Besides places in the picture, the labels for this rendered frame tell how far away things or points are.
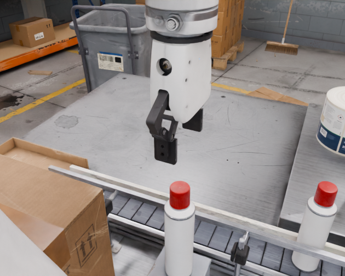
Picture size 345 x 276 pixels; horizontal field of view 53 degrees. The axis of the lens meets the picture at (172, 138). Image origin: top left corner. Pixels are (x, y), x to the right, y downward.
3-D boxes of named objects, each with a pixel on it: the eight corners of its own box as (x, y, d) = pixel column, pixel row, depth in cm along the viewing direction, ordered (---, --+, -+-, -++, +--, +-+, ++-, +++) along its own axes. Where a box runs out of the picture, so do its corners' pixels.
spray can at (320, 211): (318, 257, 73) (344, 181, 61) (316, 276, 69) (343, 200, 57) (292, 248, 74) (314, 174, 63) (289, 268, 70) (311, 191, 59)
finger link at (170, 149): (167, 131, 40) (167, 176, 44) (178, 119, 43) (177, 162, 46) (143, 125, 41) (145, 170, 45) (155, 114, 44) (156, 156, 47)
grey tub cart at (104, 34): (113, 80, 373) (103, -16, 322) (170, 85, 361) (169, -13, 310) (76, 120, 300) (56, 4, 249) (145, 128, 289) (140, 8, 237)
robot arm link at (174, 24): (201, 16, 35) (199, 45, 36) (228, 0, 41) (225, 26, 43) (129, 8, 38) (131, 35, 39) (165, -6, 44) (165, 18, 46)
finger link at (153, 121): (153, 101, 37) (155, 142, 41) (182, 73, 43) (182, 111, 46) (143, 99, 38) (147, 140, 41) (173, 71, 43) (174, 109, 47)
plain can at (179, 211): (196, 263, 66) (201, 181, 55) (186, 286, 62) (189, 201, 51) (171, 254, 68) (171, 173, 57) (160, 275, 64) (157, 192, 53)
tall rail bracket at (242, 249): (247, 274, 75) (257, 219, 66) (238, 302, 69) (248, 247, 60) (233, 268, 76) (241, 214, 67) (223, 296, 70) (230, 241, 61)
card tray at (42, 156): (88, 168, 106) (87, 158, 104) (27, 226, 86) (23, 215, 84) (15, 146, 117) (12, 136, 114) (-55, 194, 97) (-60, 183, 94)
